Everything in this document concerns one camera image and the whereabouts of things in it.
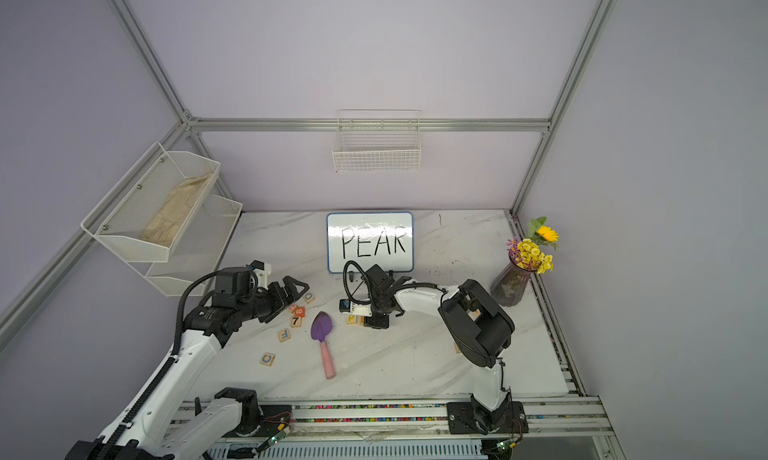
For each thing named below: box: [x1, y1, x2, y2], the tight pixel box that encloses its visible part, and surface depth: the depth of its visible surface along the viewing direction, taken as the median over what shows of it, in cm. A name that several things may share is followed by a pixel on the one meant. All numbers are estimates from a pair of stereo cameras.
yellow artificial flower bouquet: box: [506, 216, 560, 275], surface depth 81 cm
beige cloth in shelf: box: [140, 173, 213, 247], surface depth 81 cm
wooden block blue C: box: [260, 352, 275, 367], surface depth 85 cm
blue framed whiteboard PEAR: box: [326, 212, 414, 273], surface depth 100 cm
